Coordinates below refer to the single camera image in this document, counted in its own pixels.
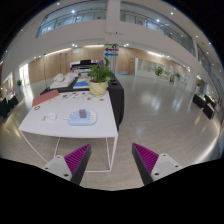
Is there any light blue power strip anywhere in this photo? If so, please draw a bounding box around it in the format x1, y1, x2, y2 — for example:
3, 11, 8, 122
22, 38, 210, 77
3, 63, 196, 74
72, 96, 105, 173
67, 111, 97, 126

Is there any black chair right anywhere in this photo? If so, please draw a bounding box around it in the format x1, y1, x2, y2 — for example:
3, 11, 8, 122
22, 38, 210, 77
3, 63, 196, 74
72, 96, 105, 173
193, 94, 215, 119

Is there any potted green plant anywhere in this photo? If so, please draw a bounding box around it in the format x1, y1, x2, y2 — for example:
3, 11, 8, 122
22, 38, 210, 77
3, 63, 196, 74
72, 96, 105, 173
88, 57, 114, 96

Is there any blue tray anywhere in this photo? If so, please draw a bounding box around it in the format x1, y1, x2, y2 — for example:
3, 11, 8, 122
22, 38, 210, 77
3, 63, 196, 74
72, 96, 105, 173
73, 81, 89, 89

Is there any direction signpost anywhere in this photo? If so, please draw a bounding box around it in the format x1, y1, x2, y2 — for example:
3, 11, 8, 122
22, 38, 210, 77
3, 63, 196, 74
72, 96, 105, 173
104, 43, 119, 73

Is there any black piano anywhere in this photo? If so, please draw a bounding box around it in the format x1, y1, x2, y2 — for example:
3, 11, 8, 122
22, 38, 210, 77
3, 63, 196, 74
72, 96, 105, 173
70, 60, 99, 72

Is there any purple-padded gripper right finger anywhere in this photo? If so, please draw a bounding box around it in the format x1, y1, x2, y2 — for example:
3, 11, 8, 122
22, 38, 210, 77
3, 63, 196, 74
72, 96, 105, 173
132, 143, 182, 185

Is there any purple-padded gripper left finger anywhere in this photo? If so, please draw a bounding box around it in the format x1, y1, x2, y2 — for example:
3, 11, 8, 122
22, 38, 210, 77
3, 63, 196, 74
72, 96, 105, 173
43, 144, 91, 185

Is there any distant potted plant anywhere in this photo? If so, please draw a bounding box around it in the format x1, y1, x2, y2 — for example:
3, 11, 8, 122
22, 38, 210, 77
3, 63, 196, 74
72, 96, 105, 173
153, 66, 164, 76

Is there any white metal-frame table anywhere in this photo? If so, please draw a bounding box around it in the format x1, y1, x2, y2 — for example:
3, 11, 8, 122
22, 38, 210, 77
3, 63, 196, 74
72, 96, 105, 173
19, 91, 118, 172

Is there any grey charger plug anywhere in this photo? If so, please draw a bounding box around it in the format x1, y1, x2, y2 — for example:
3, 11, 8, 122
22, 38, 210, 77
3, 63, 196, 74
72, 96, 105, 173
79, 109, 87, 118

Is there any white plush object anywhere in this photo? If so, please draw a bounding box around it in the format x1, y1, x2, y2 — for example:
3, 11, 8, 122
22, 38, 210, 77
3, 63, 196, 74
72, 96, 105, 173
54, 73, 65, 82

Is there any white coiled cable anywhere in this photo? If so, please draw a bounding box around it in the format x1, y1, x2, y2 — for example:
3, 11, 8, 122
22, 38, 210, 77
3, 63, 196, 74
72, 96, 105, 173
41, 112, 69, 123

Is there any red board mat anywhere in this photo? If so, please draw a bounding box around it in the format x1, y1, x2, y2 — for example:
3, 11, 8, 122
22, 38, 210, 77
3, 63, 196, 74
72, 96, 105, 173
32, 90, 59, 107

